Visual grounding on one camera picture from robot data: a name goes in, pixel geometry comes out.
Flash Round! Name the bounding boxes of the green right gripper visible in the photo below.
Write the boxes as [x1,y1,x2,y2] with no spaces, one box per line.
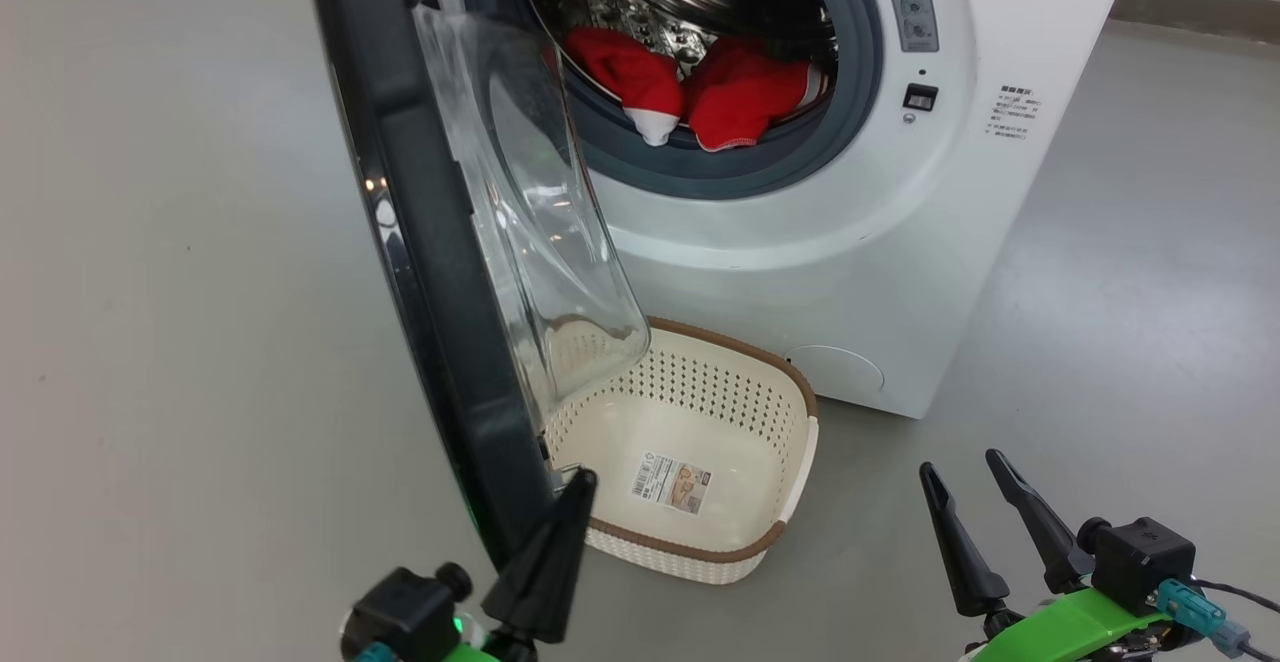
[919,449,1176,662]

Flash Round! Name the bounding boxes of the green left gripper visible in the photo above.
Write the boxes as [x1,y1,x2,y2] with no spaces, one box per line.
[440,469,598,662]

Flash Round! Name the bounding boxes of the washing machine door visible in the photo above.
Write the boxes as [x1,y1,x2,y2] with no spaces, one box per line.
[303,0,653,571]

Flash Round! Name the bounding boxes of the red and white garment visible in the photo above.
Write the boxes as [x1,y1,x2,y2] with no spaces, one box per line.
[560,26,816,153]

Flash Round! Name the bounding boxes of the product label sticker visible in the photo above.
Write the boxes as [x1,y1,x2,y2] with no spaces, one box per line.
[630,452,712,515]

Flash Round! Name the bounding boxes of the cream basket with brown rim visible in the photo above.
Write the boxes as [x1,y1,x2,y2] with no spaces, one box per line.
[540,317,819,585]

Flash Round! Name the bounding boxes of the white front-load washing machine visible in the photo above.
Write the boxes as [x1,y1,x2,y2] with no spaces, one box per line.
[295,0,1141,420]

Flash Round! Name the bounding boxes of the round white filter cover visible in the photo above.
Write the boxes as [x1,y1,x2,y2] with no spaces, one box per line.
[787,345,886,406]

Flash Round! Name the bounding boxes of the grey warning label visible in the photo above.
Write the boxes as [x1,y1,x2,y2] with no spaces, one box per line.
[877,0,940,53]

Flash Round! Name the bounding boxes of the teal right cable connector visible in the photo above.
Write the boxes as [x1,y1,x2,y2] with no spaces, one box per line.
[1157,579,1251,658]

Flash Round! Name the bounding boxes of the thin black cable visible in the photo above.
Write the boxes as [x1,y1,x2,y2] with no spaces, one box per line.
[1190,578,1280,615]

